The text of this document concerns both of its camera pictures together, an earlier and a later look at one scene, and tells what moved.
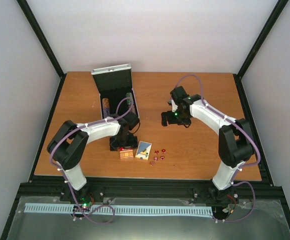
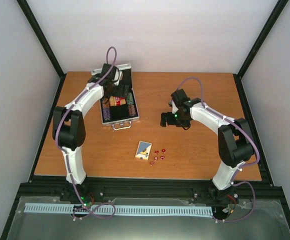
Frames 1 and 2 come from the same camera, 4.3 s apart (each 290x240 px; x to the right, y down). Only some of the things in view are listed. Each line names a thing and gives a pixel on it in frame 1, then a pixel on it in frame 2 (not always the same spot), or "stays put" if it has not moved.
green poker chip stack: [129, 95] stays put
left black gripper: [133, 143] to [121, 87]
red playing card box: [126, 152] to [117, 100]
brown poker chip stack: [106, 113] stays put
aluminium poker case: [114, 85] stays put
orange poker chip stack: [105, 102] stays put
